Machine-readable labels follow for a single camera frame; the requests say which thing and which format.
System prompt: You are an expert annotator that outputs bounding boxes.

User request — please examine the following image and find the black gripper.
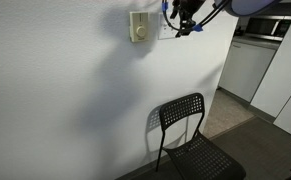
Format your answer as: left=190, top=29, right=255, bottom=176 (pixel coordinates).
left=169, top=0, right=207, bottom=37

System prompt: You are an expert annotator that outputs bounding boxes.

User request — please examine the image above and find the grey kitchen countertop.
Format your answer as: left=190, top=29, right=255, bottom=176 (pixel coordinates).
left=232, top=35, right=282, bottom=51

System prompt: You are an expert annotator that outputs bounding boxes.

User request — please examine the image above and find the white base kitchen cabinet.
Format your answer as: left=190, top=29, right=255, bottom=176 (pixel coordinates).
left=217, top=40, right=277, bottom=103

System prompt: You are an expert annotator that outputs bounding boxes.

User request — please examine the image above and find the stainless steel microwave oven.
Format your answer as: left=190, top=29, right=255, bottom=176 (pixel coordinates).
left=244, top=14, right=291, bottom=42

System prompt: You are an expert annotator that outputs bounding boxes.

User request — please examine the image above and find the white tall cabinet panel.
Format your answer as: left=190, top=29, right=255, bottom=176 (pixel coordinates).
left=250, top=0, right=291, bottom=118

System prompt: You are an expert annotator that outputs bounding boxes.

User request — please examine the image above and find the black perforated metal chair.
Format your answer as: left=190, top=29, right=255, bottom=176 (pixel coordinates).
left=155, top=92, right=247, bottom=180

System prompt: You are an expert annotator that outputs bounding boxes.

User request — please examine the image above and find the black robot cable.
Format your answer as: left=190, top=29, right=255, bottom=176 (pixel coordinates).
left=161, top=0, right=232, bottom=38

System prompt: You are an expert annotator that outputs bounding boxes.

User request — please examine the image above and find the white double switch plate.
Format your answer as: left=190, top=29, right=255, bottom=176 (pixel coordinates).
left=157, top=11, right=180, bottom=41

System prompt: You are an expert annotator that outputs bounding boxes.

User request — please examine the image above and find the beige wall thermostat dial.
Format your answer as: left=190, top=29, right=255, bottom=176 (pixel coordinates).
left=128, top=11, right=150, bottom=43

